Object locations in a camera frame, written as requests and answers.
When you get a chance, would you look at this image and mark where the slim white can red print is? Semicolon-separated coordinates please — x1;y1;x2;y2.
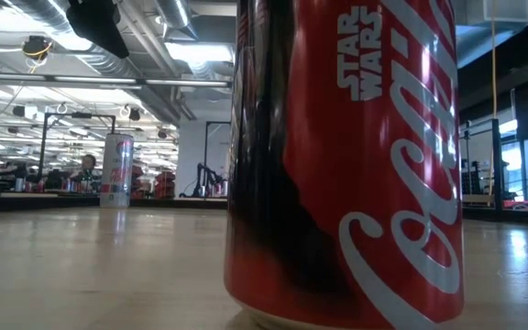
99;133;135;210

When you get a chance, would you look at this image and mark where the red Star Wars Coca-Cola can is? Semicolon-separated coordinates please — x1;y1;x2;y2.
223;0;466;330

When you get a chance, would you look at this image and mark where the wooden shelf board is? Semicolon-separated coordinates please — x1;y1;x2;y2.
460;193;494;204

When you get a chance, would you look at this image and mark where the long ceiling light bar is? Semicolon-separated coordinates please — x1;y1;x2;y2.
0;71;232;90

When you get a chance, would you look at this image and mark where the person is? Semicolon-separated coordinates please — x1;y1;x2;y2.
74;154;98;181

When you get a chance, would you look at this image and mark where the red background bin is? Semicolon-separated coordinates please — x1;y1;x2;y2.
153;170;177;199

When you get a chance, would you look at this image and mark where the black perforated rack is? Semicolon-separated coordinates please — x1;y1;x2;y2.
460;158;483;196

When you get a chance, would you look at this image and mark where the translucent ceiling box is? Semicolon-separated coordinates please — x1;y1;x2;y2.
483;0;528;25

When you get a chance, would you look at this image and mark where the silver round ventilation duct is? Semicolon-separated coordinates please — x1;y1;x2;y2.
0;0;187;125
155;0;199;40

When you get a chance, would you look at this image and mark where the black yellow ceiling cable reel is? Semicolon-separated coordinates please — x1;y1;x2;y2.
20;35;54;61

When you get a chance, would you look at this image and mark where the black metal station frame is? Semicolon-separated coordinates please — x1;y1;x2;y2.
38;112;117;182

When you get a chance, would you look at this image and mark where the thin black metal frame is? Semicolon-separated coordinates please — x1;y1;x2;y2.
203;120;232;198

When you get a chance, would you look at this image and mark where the shiny rectangular ventilation duct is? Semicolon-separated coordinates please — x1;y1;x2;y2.
454;22;528;70

